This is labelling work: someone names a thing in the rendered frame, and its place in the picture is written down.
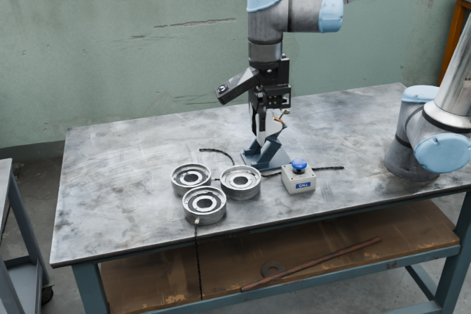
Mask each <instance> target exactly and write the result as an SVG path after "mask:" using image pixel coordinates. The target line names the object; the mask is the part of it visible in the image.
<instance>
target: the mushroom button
mask: <svg viewBox="0 0 471 314"><path fill-rule="evenodd" d="M291 165H292V167H293V168H295V169H296V170H297V171H301V170H302V169H304V168H306V167H307V162H306V161H305V160H304V159H302V158H296V159H294V160H293V161H292V164H291Z"/></svg>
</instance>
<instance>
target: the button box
mask: <svg viewBox="0 0 471 314"><path fill-rule="evenodd" d="M281 180H282V182H283V184H284V185H285V187H286V189H287V191H288V193H289V194H290V195H293V194H297V193H304V192H309V191H315V186H316V175H315V173H314V172H313V171H312V169H311V168H310V166H309V164H308V163H307V167H306V168H304V169H302V170H301V171H297V170H296V169H295V168H293V167H292V165H291V164H289V165H282V169H281Z"/></svg>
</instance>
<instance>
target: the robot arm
mask: <svg viewBox="0 0 471 314"><path fill-rule="evenodd" d="M354 1H359V0H247V31H248V57H249V65H250V67H248V68H247V69H246V70H244V71H242V72H240V73H239V74H237V75H236V76H234V77H233V78H231V79H229V80H228V81H226V82H225V83H223V84H221V85H220V86H218V87H217V88H215V89H214V93H215V95H216V96H217V99H218V100H219V102H220V103H221V104H222V105H225V104H227V103H228V102H230V101H231V100H233V99H235V98H236V97H238V96H239V95H242V94H243V93H244V92H246V91H248V103H249V113H250V124H251V129H252V132H253V133H254V135H255V136H256V137H257V141H258V143H259V144H260V146H264V142H265V138H266V137H267V136H269V135H272V134H275V133H277V132H280V131H281V130H282V124H281V123H279V122H277V121H274V120H273V116H274V112H273V111H270V110H268V109H286V108H290V107H291V90H292V87H291V86H290V85H289V58H287V57H286V55H285V54H282V43H283V32H293V33H321V34H324V33H327V32H338V31H339V30H340V28H341V25H342V21H343V5H345V4H349V3H352V2H354ZM287 93H289V103H286V102H287V98H286V97H284V95H285V94H287ZM401 101H402V102H401V106H400V113H399V118H398V122H397V129H396V133H395V138H394V140H393V141H392V143H391V145H390V147H389V148H388V149H387V151H386V153H385V157H384V164H385V166H386V168H387V169H388V170H389V171H390V172H392V173H393V174H394V175H397V176H398V177H401V178H403V179H408V180H411V181H418V182H423V181H429V180H432V179H435V178H437V177H438V176H439V175H440V174H444V173H450V172H453V171H454V170H459V169H461V168H462V167H464V166H465V165H467V164H468V163H469V161H470V160H471V141H470V138H471V13H470V16H469V18H468V20H467V22H466V25H465V28H464V30H463V33H462V34H461V37H460V40H459V42H458V45H457V46H456V49H455V51H454V54H453V57H452V58H451V61H450V63H449V66H448V69H447V71H446V73H445V75H444V78H443V81H442V83H441V86H440V87H439V88H438V87H435V86H412V87H409V88H407V89H406V90H405V91H404V92H403V96H402V99H401ZM283 103H286V104H283Z"/></svg>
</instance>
